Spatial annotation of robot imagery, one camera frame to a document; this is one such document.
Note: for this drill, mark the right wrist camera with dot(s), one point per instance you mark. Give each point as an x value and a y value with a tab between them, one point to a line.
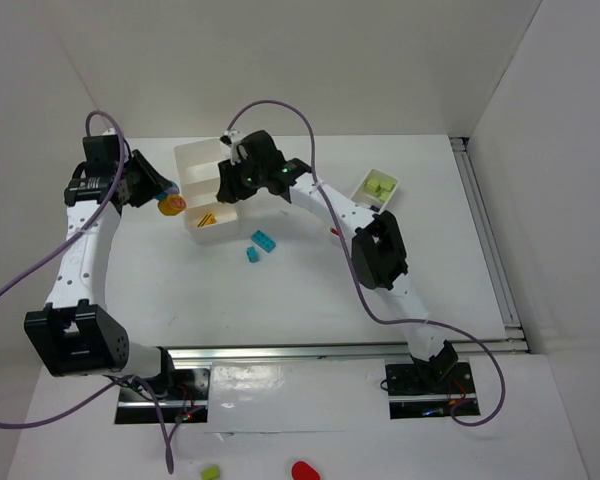
232	139

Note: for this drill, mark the small teal lego brick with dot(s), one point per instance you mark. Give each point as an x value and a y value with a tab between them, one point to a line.
252	254

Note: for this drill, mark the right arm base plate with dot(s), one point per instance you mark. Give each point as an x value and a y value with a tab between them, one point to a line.
410	398

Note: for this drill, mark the pale green lego brick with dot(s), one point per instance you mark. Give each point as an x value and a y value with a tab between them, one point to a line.
378	179

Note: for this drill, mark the red object at edge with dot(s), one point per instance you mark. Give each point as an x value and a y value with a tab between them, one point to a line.
301	470

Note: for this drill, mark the long teal lego brick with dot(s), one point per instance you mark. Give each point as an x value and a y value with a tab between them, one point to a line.
263	241

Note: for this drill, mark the multicolour lego tower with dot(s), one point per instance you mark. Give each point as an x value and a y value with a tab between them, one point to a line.
170	204

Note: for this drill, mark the orange lego brick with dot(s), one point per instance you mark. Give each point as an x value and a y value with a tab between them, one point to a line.
207	220

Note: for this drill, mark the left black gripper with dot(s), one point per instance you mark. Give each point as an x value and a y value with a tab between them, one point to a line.
143	180

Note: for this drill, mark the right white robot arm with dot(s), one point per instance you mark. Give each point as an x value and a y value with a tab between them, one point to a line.
376	252

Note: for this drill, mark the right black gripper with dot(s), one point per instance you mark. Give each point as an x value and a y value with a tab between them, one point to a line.
228	182

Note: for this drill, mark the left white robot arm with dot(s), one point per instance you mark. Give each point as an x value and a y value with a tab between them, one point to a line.
73	333

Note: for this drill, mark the lime green lego brick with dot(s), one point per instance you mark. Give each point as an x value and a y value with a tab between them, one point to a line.
385	188
371	189

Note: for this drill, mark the white divided container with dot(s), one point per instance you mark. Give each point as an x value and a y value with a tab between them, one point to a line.
197	167
373	203

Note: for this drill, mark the aluminium rail front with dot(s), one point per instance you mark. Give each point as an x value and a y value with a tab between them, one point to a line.
182	356

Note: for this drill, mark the green lego outside workspace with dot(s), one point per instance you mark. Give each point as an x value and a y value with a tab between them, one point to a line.
211	472

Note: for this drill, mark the aluminium rail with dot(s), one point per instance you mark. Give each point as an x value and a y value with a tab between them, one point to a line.
494	264
182	356

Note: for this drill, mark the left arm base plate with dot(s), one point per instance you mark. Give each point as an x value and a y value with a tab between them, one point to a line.
186	401

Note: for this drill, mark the aluminium rail right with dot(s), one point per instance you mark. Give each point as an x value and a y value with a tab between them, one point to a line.
494	264

